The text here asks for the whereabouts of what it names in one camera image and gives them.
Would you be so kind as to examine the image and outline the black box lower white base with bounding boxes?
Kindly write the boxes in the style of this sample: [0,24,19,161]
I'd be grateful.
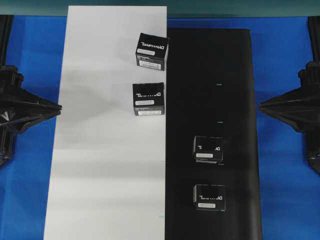
[132,82,165,116]

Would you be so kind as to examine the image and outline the black box white base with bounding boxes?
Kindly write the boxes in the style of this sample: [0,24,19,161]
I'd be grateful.
[135,33,170,71]
[132,82,165,116]

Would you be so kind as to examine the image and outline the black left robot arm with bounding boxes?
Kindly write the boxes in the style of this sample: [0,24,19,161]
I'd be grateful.
[0,15,62,166]

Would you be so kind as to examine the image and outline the white base sheet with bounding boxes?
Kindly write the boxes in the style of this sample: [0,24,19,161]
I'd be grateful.
[44,6,167,240]

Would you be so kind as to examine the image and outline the blue table cloth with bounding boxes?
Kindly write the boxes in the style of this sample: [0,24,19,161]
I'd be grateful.
[0,15,320,240]

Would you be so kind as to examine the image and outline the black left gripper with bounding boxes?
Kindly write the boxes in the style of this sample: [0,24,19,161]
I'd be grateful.
[0,65,62,134]

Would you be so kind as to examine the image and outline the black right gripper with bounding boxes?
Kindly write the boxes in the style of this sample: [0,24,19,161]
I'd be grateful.
[258,61,320,133]

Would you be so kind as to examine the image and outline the black box upper white base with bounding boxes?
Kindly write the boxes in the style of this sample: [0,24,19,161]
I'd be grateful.
[135,33,170,71]

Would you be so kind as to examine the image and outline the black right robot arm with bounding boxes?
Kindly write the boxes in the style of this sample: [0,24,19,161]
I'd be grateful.
[258,16,320,173]

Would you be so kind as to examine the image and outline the black base sheet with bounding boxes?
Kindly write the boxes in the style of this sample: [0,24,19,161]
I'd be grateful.
[165,28,262,240]

